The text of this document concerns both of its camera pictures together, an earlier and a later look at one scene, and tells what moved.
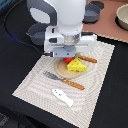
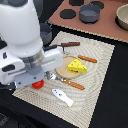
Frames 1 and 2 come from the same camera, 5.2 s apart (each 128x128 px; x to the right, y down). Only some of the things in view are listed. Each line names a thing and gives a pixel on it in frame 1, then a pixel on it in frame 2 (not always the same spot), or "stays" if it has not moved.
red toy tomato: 68,59 → 38,84
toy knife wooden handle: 88,58 stays
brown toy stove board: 106,23 stays
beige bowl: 121,18 stays
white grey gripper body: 66,45 → 25,71
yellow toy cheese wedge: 76,65 stays
